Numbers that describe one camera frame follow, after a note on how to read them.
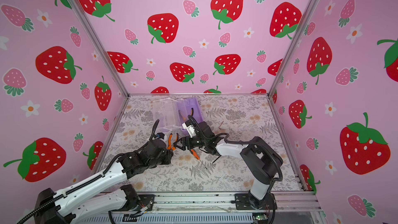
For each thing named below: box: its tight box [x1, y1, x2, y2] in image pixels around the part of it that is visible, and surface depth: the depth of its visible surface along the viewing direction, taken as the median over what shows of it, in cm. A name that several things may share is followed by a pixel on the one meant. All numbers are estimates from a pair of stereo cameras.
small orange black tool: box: [189, 148, 201, 161], surface depth 91 cm
